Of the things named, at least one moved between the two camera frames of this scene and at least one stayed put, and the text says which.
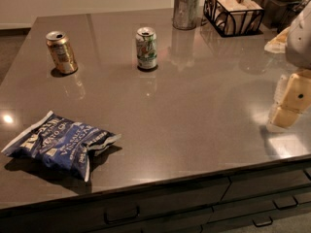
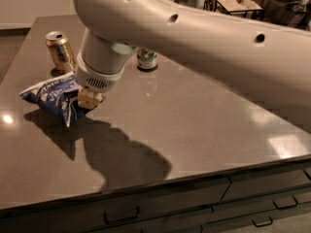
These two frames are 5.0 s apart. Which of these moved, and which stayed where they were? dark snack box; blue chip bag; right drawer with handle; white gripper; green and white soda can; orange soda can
Moved: white gripper; blue chip bag
Stayed: right drawer with handle; green and white soda can; orange soda can; dark snack box
